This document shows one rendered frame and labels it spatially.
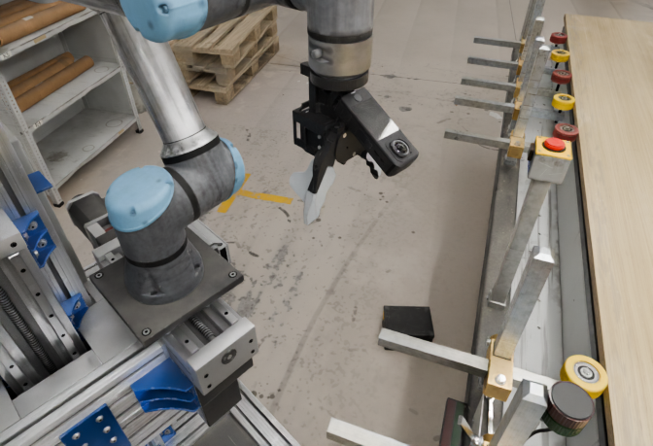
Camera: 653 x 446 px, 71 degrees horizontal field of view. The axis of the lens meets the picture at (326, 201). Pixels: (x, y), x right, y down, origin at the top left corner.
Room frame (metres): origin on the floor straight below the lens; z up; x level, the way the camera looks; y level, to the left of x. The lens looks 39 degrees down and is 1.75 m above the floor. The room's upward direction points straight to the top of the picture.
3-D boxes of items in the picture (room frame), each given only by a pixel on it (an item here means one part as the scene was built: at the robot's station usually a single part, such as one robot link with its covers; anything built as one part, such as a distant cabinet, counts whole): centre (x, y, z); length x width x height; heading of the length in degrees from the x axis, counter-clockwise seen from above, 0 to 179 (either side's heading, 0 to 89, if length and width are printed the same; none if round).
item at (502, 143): (1.50, -0.67, 0.80); 0.44 x 0.03 x 0.04; 70
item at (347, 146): (0.54, -0.01, 1.46); 0.09 x 0.08 x 0.12; 45
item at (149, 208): (0.63, 0.32, 1.21); 0.13 x 0.12 x 0.14; 143
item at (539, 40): (1.75, -0.82, 0.88); 0.04 x 0.04 x 0.48; 70
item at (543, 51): (1.52, -0.73, 0.93); 0.04 x 0.04 x 0.48; 70
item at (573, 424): (0.32, -0.35, 1.10); 0.06 x 0.06 x 0.02
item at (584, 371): (0.49, -0.51, 0.85); 0.08 x 0.08 x 0.11
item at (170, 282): (0.62, 0.32, 1.09); 0.15 x 0.15 x 0.10
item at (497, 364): (0.55, -0.38, 0.82); 0.14 x 0.06 x 0.05; 160
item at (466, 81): (1.97, -0.84, 0.81); 0.44 x 0.03 x 0.04; 70
